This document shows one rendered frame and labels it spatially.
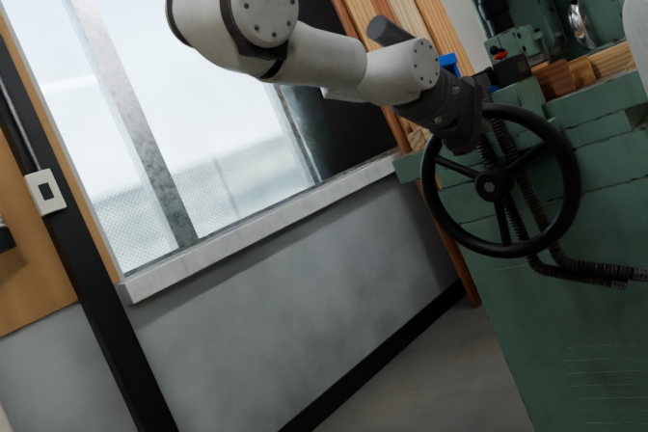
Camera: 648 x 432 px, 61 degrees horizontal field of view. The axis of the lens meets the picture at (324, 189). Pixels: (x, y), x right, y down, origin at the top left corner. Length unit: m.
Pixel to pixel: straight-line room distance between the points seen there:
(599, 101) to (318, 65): 0.65
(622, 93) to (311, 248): 1.57
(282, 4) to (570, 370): 1.05
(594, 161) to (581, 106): 0.11
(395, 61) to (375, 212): 2.01
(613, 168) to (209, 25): 0.83
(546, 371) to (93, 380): 1.32
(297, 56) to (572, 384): 1.01
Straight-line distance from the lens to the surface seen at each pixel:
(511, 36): 1.28
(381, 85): 0.72
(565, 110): 1.14
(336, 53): 0.63
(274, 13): 0.53
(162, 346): 2.02
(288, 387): 2.28
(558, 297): 1.27
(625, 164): 1.15
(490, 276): 1.30
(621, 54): 1.27
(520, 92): 1.08
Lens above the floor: 0.97
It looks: 3 degrees down
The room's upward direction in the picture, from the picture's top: 23 degrees counter-clockwise
